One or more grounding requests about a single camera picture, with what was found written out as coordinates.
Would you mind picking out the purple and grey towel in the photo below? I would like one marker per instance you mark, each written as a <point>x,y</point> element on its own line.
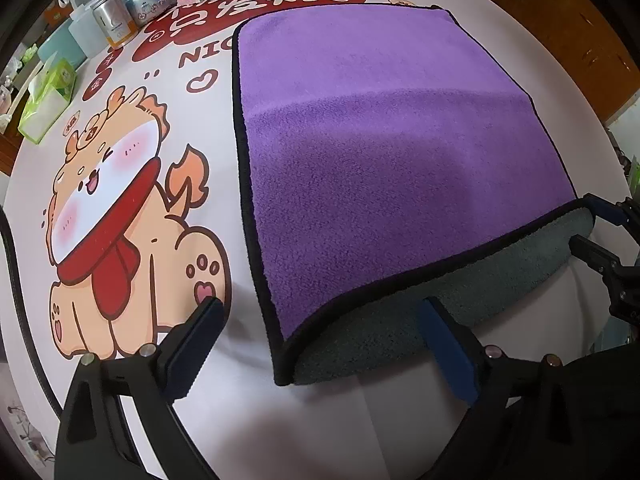
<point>385,156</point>

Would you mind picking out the brown wooden sideboard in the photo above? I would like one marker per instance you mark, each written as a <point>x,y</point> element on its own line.
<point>582,41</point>

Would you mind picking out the green tissue pack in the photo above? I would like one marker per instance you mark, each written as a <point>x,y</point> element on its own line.
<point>49,94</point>

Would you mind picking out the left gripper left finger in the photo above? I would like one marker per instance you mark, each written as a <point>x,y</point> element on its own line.
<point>94,439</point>

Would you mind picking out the light blue container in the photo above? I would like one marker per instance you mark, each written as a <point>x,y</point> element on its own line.
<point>63,45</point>

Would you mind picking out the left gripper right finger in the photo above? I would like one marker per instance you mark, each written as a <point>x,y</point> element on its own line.
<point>534,419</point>

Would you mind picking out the white plastic container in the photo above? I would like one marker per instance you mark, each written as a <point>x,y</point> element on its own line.
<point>86,31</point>

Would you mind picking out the pink printed tablecloth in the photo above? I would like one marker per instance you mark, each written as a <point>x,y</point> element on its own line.
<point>165,98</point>

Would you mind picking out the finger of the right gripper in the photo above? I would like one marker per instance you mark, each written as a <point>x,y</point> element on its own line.
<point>624,213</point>
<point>622,282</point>

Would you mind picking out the silver metal tin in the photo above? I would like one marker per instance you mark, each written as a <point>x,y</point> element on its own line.
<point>115,21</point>

